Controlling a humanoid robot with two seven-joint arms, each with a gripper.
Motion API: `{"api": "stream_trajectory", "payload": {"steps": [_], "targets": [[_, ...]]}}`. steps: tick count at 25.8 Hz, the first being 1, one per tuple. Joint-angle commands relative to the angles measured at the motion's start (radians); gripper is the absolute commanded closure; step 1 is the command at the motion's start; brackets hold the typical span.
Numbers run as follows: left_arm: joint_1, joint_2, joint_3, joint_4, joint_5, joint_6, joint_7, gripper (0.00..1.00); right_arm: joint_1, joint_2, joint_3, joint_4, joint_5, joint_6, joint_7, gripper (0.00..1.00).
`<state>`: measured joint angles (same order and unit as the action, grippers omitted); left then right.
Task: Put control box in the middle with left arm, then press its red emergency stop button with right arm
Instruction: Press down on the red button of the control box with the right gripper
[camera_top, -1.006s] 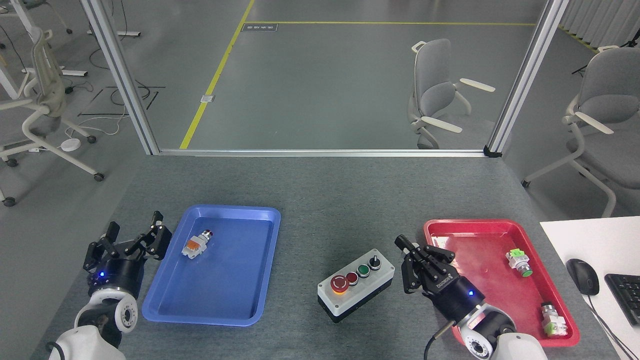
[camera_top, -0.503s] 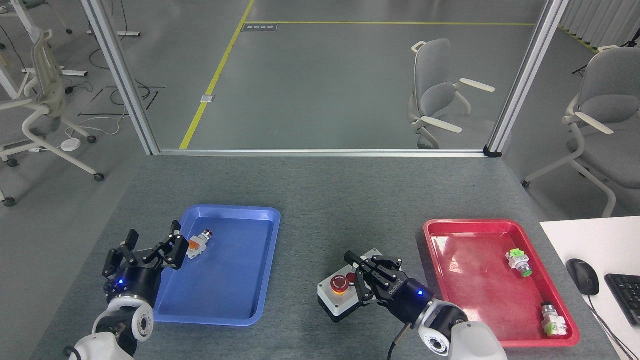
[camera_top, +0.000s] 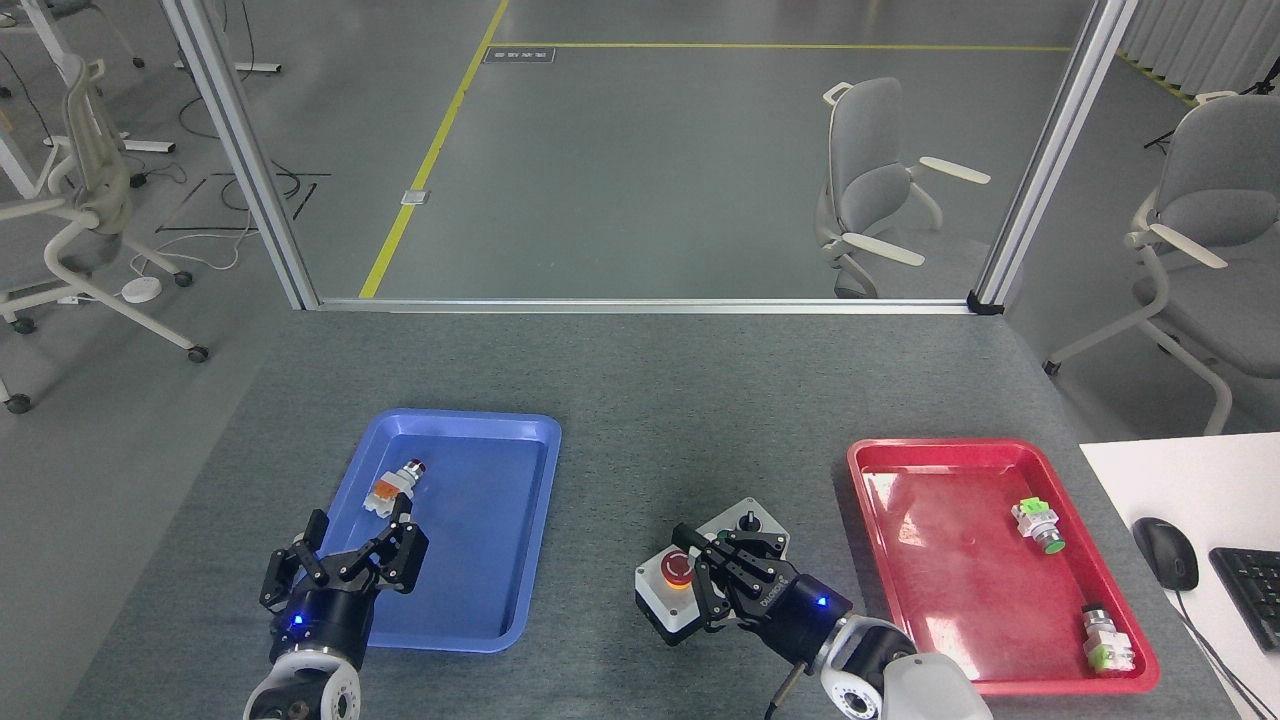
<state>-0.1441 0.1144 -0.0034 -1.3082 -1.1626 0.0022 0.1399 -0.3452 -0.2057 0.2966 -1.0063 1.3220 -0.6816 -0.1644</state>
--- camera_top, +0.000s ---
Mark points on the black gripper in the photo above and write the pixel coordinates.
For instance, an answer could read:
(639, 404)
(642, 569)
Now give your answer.
(325, 618)
(800, 610)

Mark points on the grey control box with buttons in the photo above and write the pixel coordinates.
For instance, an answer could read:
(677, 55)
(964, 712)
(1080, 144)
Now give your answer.
(665, 600)

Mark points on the red push button orange block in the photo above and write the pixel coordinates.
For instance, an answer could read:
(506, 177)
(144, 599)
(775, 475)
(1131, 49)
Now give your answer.
(392, 488)

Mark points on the blue plastic tray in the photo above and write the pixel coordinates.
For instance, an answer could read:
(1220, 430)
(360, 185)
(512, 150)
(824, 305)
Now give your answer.
(470, 540)

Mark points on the red plastic tray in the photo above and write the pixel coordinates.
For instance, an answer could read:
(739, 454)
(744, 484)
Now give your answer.
(960, 580)

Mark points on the white round floor device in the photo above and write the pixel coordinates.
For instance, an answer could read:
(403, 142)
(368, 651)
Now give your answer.
(141, 290)

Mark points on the metal floor socket plate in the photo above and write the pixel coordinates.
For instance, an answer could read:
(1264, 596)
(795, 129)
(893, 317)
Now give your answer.
(416, 197)

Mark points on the black computer mouse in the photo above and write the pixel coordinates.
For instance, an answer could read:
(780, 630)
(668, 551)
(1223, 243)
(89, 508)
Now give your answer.
(1166, 552)

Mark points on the grey office chair white arms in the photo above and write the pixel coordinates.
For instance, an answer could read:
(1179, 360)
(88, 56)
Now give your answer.
(865, 150)
(1220, 180)

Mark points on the white mesh office chair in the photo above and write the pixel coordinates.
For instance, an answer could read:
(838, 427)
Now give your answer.
(95, 190)

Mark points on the white desk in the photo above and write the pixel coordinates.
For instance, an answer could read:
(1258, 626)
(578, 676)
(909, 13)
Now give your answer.
(1180, 480)

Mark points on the black keyboard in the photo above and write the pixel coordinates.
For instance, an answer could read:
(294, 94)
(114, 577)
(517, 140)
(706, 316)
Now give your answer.
(1252, 595)

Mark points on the grey floor label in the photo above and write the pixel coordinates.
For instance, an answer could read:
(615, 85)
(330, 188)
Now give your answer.
(519, 55)

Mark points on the black tripod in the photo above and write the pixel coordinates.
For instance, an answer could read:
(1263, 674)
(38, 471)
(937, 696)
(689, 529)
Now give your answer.
(1170, 132)

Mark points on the white curtain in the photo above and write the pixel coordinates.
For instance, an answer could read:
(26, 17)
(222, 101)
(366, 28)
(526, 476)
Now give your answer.
(1210, 40)

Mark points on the silver aluminium rail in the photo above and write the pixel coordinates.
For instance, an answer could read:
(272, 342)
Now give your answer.
(640, 306)

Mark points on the green push button switch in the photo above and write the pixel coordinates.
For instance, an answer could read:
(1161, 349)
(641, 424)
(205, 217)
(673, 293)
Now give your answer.
(1036, 522)
(1108, 645)

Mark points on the black corner bracket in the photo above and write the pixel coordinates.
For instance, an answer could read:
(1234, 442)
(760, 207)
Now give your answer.
(985, 303)

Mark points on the silver aluminium post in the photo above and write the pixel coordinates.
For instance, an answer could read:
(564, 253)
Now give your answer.
(245, 150)
(1055, 150)

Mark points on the white desk frame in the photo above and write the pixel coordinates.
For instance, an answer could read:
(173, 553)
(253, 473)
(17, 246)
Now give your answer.
(140, 146)

